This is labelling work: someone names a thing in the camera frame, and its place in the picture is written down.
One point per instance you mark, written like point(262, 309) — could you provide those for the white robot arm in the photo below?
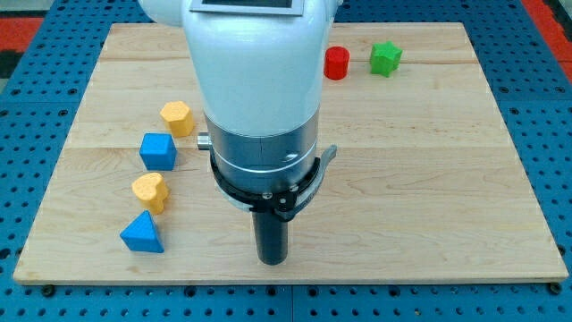
point(259, 66)

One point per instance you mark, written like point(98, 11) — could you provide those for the yellow hexagon block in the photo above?
point(178, 118)

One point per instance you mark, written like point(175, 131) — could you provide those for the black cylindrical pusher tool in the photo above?
point(271, 235)

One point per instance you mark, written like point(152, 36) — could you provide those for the red cylinder block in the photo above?
point(336, 63)

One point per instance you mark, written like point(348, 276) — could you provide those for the blue pentagon block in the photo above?
point(158, 152)

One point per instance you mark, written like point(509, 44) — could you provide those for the yellow heart block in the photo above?
point(152, 191)

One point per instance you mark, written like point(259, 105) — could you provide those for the wooden board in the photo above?
point(426, 186)

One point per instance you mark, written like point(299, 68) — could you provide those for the green star block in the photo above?
point(385, 58)

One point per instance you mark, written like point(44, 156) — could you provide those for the blue triangle block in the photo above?
point(142, 235)

